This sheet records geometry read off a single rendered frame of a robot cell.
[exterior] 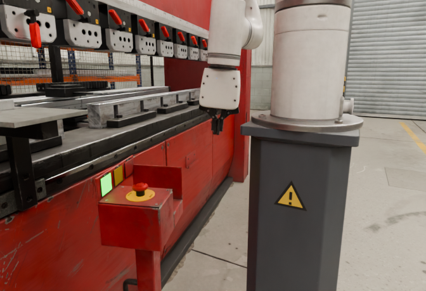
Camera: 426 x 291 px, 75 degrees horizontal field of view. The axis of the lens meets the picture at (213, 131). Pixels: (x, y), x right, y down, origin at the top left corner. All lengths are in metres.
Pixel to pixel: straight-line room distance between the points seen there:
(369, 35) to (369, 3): 0.73
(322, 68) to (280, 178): 0.19
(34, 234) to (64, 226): 0.09
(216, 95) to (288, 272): 0.42
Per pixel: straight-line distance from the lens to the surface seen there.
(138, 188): 0.72
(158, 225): 0.71
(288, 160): 0.46
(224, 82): 0.70
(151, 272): 0.89
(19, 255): 0.85
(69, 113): 0.68
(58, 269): 0.96
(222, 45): 0.69
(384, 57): 7.85
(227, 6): 0.70
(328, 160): 0.45
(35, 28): 0.91
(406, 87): 7.90
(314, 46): 0.46
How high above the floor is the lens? 1.09
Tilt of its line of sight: 12 degrees down
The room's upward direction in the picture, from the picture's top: straight up
